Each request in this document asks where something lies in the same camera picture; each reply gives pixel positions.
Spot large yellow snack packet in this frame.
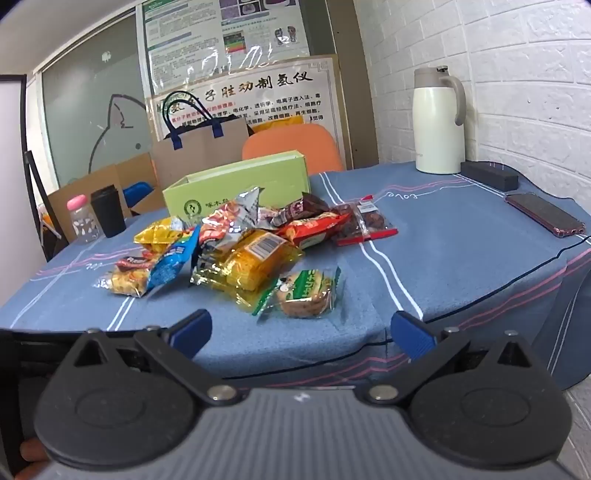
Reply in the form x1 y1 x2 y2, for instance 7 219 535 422
191 229 306 308

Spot silver snack packet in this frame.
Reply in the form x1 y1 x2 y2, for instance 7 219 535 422
233 186 278 229

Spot white panel black frame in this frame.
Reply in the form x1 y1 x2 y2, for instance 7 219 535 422
0 75 28 259

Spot framed text poster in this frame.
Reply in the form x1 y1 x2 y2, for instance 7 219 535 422
147 54 345 162

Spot blue snack packet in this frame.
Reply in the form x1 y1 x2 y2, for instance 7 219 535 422
141 235 200 291

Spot smartphone in red case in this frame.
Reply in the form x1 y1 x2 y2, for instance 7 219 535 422
504 192 586 238

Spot clear bottle pink lid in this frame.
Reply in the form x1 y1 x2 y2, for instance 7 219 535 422
67 194 101 244

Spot black rectangular case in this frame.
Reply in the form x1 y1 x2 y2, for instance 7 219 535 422
461 161 521 191

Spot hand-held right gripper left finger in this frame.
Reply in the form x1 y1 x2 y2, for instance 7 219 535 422
58 309 238 407

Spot black cup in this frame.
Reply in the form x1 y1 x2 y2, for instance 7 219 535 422
90 185 127 238

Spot green cardboard box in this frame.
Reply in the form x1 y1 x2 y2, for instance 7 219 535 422
163 150 311 227

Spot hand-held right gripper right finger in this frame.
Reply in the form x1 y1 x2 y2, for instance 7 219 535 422
367 311 552 407

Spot clear red-edged date packet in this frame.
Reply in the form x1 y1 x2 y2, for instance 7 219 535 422
332 199 399 246

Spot brown paper bag blue handles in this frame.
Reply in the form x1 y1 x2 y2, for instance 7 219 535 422
150 91 252 190

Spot brown snack packet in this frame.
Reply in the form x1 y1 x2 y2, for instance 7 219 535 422
277 193 329 227

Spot wall poster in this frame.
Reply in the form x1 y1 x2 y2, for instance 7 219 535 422
141 0 310 93

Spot orange chair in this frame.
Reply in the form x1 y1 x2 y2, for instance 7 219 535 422
242 124 346 175

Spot brown round cake packet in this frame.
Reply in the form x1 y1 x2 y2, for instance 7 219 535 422
253 267 345 324

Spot black stand rod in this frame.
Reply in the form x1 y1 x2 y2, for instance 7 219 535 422
25 150 63 241

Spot open cardboard box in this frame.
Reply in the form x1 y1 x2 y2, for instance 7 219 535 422
46 152 167 243

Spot cream thermos jug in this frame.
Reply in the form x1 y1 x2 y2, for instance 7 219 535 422
412 66 467 175

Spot clear cracker packet red ends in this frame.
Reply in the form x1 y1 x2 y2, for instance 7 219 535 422
95 255 155 297

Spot blue striped tablecloth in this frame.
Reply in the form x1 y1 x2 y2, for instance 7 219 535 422
0 159 591 393

